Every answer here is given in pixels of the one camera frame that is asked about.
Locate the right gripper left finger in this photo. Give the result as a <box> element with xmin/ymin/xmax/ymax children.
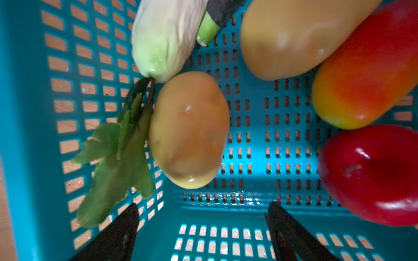
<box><xmin>71</xmin><ymin>203</ymin><xmax>139</xmax><ymax>261</ymax></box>

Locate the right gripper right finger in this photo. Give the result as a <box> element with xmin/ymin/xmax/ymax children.
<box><xmin>265</xmin><ymin>201</ymin><xmax>338</xmax><ymax>261</ymax></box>

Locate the red apple toy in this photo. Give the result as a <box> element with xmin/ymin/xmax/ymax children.
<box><xmin>318</xmin><ymin>125</ymin><xmax>418</xmax><ymax>226</ymax></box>

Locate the yellow potato toy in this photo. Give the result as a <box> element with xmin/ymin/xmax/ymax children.
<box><xmin>149</xmin><ymin>71</ymin><xmax>230</xmax><ymax>189</ymax></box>
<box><xmin>240</xmin><ymin>0</ymin><xmax>381</xmax><ymax>80</ymax></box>

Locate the red yellow mango toy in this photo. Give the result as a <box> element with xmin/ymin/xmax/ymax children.
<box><xmin>312</xmin><ymin>1</ymin><xmax>418</xmax><ymax>129</ymax></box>

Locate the white radish toy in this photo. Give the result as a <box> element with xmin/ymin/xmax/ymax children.
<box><xmin>72</xmin><ymin>1</ymin><xmax>207</xmax><ymax>228</ymax></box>

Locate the dark eggplant toy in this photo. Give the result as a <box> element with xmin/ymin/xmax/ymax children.
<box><xmin>196</xmin><ymin>0</ymin><xmax>244</xmax><ymax>47</ymax></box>

